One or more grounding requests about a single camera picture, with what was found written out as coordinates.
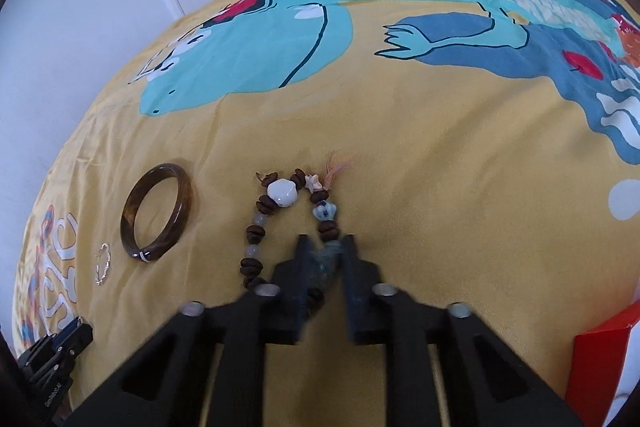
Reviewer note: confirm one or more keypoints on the red cardboard box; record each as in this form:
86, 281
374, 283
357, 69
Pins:
600, 357

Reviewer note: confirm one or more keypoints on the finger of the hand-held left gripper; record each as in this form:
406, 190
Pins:
70, 332

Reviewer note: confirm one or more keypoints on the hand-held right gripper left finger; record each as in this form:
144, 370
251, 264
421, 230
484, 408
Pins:
302, 277

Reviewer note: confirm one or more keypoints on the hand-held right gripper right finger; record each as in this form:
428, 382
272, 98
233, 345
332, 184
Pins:
352, 277

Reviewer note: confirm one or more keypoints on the yellow dinosaur printed blanket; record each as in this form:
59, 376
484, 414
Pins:
450, 207

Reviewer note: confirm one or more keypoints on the dark brown bangle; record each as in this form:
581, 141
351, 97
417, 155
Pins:
127, 227

